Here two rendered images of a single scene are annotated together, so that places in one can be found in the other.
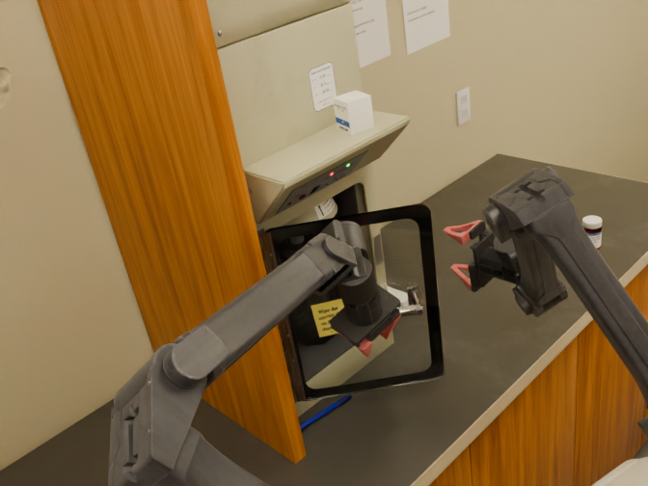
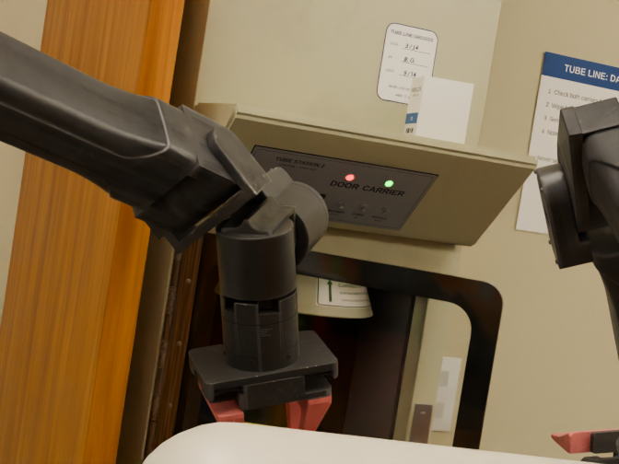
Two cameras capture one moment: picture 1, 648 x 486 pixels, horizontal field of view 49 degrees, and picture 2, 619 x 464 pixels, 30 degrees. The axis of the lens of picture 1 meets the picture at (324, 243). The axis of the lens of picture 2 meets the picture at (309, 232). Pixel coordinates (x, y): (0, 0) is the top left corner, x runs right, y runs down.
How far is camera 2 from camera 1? 0.58 m
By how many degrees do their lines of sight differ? 30
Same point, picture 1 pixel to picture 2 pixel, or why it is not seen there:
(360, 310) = (239, 319)
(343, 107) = (419, 87)
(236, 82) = not seen: outside the picture
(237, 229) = not seen: hidden behind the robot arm
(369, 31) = not seen: hidden behind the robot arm
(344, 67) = (460, 59)
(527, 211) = (588, 112)
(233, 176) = (154, 48)
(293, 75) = (357, 13)
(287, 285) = (74, 87)
